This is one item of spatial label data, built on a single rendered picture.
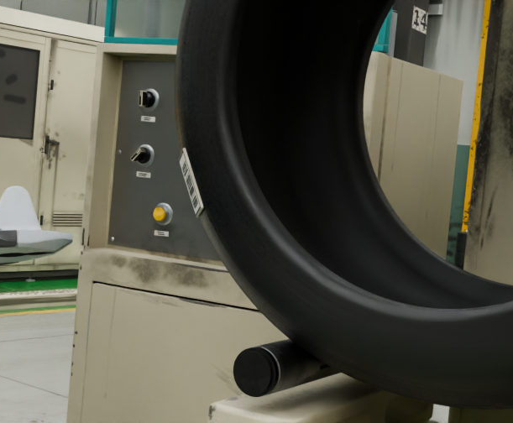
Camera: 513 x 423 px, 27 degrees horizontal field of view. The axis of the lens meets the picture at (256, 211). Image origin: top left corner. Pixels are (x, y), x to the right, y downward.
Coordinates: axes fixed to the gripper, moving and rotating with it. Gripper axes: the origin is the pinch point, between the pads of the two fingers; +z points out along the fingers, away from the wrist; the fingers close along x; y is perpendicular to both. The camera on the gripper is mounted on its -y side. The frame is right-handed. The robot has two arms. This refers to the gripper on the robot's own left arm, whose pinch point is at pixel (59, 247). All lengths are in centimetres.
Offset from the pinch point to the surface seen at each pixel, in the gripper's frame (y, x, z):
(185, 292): 11, 80, 20
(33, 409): 19, 341, -15
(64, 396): 26, 365, -2
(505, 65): 21, 10, 51
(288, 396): -14.7, 6.0, 20.9
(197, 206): 3.1, -0.1, 13.0
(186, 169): 6.6, -0.7, 12.2
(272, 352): -11.4, -2.2, 18.2
